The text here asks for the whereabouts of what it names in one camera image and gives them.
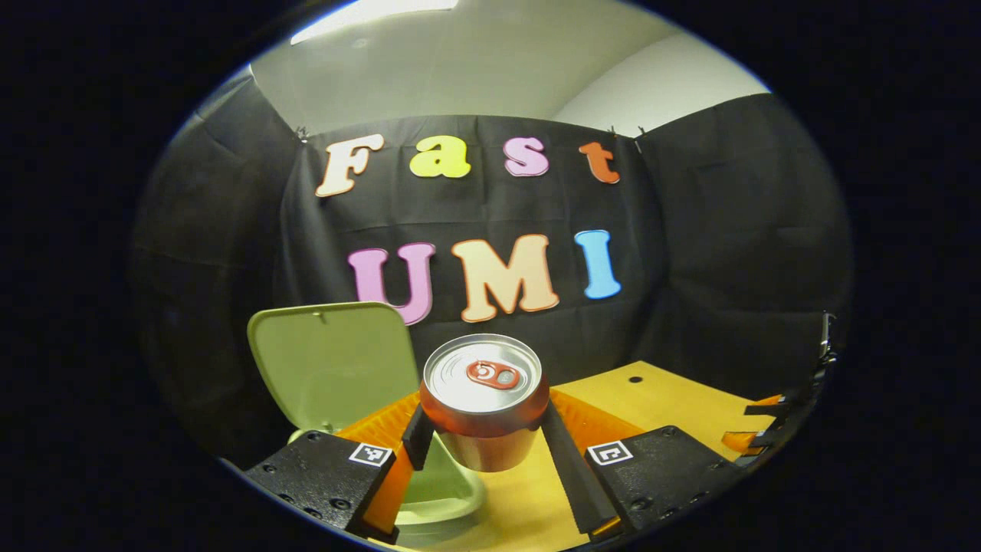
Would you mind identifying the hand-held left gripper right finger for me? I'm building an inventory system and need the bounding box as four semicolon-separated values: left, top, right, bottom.
540;391;748;537

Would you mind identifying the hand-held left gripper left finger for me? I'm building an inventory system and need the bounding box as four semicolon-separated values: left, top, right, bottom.
244;399;438;545

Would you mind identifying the green desktop garbage bin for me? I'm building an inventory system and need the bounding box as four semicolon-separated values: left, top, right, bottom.
247;301;487;549

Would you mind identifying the red pop can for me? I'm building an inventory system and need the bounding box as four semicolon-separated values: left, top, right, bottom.
419;333;551;472

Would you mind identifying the wooden desktop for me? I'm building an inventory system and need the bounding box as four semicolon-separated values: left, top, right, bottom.
368;360;786;551

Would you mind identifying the black backdrop cloth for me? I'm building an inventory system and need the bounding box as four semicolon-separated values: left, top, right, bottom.
130;65;853;468

